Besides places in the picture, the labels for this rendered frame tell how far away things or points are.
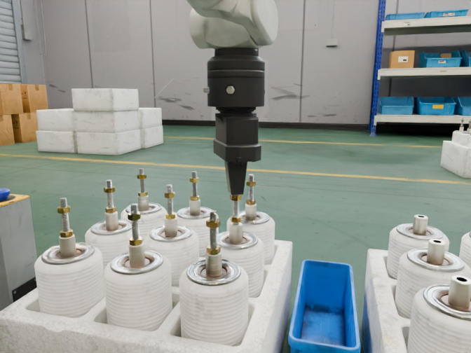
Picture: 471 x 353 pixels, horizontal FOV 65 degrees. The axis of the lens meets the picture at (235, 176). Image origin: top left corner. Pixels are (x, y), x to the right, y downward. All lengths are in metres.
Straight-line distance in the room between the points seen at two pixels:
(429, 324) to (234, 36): 0.44
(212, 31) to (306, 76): 5.03
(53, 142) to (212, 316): 3.18
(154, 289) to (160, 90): 5.83
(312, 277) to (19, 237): 0.61
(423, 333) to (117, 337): 0.38
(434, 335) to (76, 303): 0.48
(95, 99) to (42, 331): 2.76
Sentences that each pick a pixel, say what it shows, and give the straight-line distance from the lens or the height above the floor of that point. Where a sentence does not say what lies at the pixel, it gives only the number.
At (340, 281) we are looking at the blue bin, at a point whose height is 0.08.
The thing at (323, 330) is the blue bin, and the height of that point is 0.00.
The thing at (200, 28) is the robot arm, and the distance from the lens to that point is 0.58.
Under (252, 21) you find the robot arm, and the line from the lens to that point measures 0.51.
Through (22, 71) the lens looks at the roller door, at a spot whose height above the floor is 0.87.
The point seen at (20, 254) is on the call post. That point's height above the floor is 0.22.
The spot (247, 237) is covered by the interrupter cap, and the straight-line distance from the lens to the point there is 0.64.
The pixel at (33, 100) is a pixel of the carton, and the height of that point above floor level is 0.43.
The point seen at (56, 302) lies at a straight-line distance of 0.62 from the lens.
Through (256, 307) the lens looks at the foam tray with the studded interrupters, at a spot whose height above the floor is 0.18.
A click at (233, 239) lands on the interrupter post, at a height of 0.26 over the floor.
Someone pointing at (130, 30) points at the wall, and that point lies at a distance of 6.62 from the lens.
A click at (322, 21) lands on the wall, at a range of 5.64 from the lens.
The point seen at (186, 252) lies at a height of 0.23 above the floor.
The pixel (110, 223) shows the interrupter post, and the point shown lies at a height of 0.26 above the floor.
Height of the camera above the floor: 0.49
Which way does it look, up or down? 13 degrees down
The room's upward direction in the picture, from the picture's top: straight up
